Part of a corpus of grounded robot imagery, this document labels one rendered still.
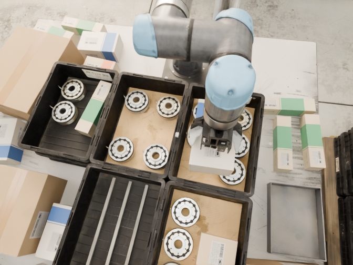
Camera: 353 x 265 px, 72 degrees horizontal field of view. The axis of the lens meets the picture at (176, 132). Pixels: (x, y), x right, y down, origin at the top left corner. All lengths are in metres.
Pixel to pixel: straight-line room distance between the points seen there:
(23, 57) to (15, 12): 1.85
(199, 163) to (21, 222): 0.73
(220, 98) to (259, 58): 1.02
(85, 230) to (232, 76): 0.82
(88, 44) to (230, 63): 1.09
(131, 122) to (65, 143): 0.29
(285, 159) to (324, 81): 1.32
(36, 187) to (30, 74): 0.50
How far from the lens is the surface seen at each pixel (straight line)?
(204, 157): 0.66
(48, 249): 1.14
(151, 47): 0.47
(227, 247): 0.88
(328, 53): 2.51
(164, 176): 0.86
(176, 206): 0.92
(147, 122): 1.04
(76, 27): 1.55
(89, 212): 1.03
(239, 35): 0.45
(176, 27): 0.46
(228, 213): 0.96
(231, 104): 0.39
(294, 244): 1.15
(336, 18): 2.80
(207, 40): 0.45
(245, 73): 0.39
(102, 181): 1.02
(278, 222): 1.13
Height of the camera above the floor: 1.78
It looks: 70 degrees down
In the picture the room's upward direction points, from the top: 11 degrees counter-clockwise
